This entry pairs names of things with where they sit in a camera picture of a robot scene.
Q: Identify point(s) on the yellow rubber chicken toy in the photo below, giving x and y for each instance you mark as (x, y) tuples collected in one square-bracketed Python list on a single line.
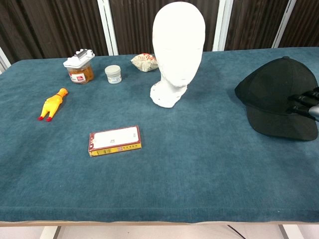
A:
[(52, 103)]

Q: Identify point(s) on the red and yellow flat box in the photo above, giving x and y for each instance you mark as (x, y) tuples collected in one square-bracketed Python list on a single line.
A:
[(114, 139)]

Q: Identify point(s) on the blue table cloth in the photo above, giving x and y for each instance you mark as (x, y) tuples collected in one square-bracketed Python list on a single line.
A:
[(174, 174)]

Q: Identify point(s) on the white frame post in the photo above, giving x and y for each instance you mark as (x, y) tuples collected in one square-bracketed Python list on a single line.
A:
[(222, 25), (284, 23), (107, 27), (4, 61)]

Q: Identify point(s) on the white table leg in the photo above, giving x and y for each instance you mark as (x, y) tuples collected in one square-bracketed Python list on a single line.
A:
[(49, 232), (286, 232)]

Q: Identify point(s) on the white object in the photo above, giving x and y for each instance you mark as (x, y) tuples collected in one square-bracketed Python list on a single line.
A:
[(178, 49)]

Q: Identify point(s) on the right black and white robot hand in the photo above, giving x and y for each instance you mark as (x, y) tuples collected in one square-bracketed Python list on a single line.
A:
[(307, 103)]

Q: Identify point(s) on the small white cream jar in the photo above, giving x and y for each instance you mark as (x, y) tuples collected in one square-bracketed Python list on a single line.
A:
[(113, 74)]

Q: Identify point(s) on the amber jar with white lid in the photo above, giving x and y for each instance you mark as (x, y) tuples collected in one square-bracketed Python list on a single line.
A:
[(79, 74)]

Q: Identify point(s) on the red and white snack bag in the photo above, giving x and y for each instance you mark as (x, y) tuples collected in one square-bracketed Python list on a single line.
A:
[(143, 63)]

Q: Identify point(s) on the dark brown pleated curtain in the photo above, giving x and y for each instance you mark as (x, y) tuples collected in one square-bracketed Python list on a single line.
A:
[(254, 22), (306, 22), (54, 27), (134, 25)]

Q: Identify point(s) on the black baseball cap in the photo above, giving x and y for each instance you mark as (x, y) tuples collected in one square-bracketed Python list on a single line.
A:
[(269, 82)]

